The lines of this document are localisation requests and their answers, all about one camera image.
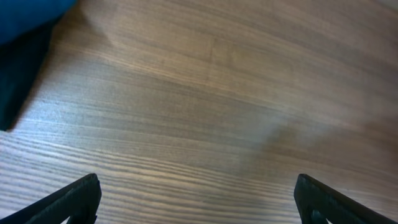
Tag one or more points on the black folded shirt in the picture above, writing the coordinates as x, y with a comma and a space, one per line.
21, 60

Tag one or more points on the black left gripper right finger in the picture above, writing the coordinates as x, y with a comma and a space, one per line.
319, 203

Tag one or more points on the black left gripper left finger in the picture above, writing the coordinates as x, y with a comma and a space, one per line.
77, 203

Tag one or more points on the blue folded shirt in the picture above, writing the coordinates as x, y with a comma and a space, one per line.
20, 16

